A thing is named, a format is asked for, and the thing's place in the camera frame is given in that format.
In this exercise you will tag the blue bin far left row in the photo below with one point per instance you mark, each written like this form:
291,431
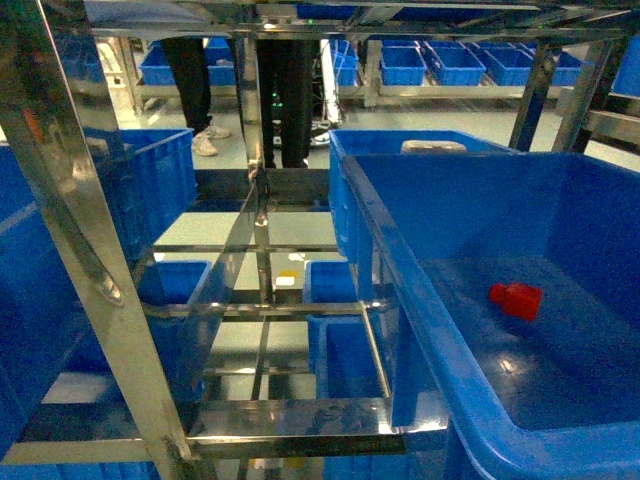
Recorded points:
156,71

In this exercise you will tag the steel rack frame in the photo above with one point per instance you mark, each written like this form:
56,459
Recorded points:
68,118

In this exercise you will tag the small blue bin lower left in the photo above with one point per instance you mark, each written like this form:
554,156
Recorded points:
173,282

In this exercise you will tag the small blue bin lower centre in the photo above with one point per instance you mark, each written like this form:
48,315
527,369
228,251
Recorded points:
339,350

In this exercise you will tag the blue bin left of rack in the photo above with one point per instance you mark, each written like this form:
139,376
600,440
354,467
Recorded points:
63,275

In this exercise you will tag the large blue drop bin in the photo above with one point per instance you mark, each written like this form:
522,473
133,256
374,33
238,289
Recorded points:
556,398

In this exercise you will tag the blue bin row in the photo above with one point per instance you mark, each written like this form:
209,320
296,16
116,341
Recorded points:
455,66
156,71
402,66

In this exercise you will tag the small blue bin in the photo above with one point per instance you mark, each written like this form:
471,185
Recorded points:
339,350
173,282

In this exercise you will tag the red toy block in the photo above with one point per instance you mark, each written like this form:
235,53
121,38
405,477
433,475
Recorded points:
517,299

